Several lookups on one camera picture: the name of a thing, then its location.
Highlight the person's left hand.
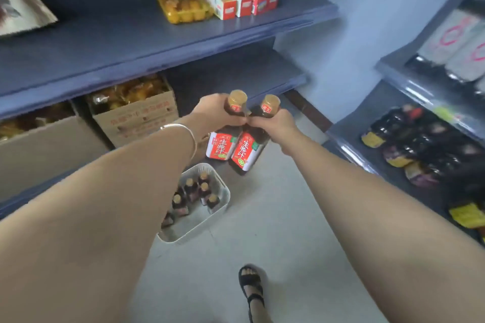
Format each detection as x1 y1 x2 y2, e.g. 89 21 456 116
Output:
184 93 248 145

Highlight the dark sauce bottle red label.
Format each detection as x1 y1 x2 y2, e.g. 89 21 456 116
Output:
228 94 281 177
206 90 249 162

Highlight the white packet pink print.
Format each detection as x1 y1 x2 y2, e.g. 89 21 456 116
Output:
416 9 482 67
445 28 485 83

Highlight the pile of orange snack packets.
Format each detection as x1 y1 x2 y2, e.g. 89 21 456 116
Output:
0 102 75 142
89 75 170 112

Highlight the yellow snack tray packet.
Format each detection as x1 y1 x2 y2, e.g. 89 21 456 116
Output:
154 0 215 25

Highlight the blue shelving unit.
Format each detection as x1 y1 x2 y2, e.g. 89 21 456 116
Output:
0 0 339 220
325 0 485 248

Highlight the silver bangle bracelet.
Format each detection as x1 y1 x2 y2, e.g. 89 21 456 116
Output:
159 123 198 161

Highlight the person's leg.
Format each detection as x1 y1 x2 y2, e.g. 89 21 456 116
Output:
242 267 274 323

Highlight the black sandal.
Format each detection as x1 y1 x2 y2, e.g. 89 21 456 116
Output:
238 265 266 314

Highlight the group of small dark bottles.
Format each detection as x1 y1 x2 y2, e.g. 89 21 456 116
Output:
161 171 221 229

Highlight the person's right hand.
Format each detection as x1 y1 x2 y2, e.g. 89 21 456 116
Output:
248 109 301 155

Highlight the white plastic basket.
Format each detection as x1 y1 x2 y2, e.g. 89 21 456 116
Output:
157 163 231 244

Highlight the person's left forearm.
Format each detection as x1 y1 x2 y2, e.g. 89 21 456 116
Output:
0 116 198 323

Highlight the person's right forearm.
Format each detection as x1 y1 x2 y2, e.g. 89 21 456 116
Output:
281 133 485 323

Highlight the large plain cardboard box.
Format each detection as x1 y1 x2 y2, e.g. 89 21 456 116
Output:
0 101 111 203

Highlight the small printed cardboard box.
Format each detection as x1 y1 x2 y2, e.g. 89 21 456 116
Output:
86 74 180 149

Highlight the row of dark labelled packets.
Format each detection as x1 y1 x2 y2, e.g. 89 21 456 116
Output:
361 103 485 245

